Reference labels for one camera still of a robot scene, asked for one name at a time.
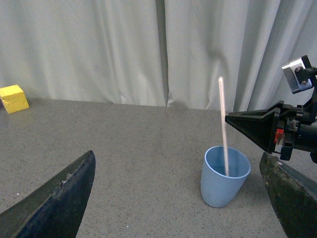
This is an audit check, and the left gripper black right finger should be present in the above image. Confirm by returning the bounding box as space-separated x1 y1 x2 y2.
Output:
225 108 280 153

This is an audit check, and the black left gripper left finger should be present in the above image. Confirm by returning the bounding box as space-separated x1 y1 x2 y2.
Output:
0 150 96 238

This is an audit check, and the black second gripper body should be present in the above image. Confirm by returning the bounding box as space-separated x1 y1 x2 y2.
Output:
274 100 317 163

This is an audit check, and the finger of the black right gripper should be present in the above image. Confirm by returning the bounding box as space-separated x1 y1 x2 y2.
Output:
259 152 317 238

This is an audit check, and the light blue plastic cup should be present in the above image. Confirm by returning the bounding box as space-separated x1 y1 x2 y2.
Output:
201 146 251 208

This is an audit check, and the yellow sponge block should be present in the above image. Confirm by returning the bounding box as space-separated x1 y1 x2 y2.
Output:
0 85 29 114

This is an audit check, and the grey-white curtain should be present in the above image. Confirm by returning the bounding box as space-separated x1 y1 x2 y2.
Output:
0 0 317 111

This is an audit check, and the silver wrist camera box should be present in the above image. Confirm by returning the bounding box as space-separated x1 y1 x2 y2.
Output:
282 55 317 94

